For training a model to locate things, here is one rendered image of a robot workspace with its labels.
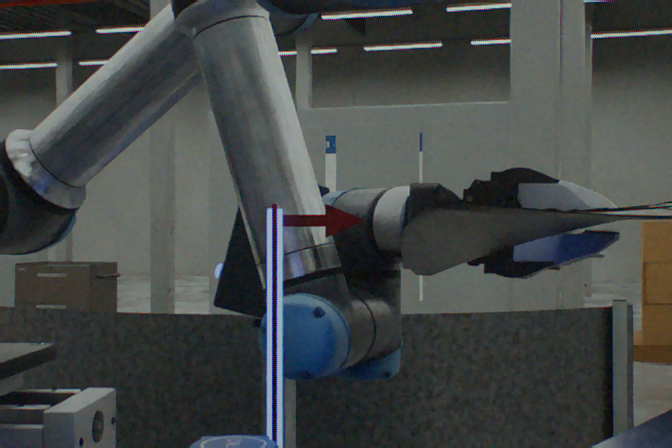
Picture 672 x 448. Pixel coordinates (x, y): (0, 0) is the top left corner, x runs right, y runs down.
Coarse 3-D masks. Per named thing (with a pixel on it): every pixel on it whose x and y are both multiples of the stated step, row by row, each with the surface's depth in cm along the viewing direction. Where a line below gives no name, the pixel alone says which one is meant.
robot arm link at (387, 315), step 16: (352, 272) 94; (368, 272) 94; (384, 272) 95; (400, 272) 97; (352, 288) 93; (368, 288) 94; (384, 288) 95; (400, 288) 97; (368, 304) 90; (384, 304) 94; (400, 304) 97; (384, 320) 92; (400, 320) 97; (384, 336) 92; (400, 336) 97; (384, 352) 94; (352, 368) 94; (368, 368) 94; (384, 368) 95
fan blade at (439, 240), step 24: (432, 216) 60; (456, 216) 60; (480, 216) 59; (504, 216) 59; (528, 216) 59; (552, 216) 59; (576, 216) 59; (600, 216) 59; (624, 216) 60; (648, 216) 60; (408, 240) 68; (432, 240) 68; (456, 240) 69; (480, 240) 71; (504, 240) 73; (528, 240) 75; (408, 264) 75; (432, 264) 76; (456, 264) 78
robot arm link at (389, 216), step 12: (396, 192) 91; (408, 192) 90; (384, 204) 91; (396, 204) 90; (384, 216) 90; (396, 216) 89; (384, 228) 90; (396, 228) 89; (384, 240) 91; (396, 240) 89; (384, 252) 92; (396, 252) 90
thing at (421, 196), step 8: (416, 184) 77; (424, 184) 77; (432, 184) 77; (416, 192) 77; (424, 192) 76; (432, 192) 76; (440, 192) 77; (448, 192) 80; (408, 200) 77; (416, 200) 76; (424, 200) 76; (432, 200) 76; (440, 200) 77; (448, 200) 78; (408, 208) 77; (416, 208) 76; (424, 208) 76; (408, 216) 77
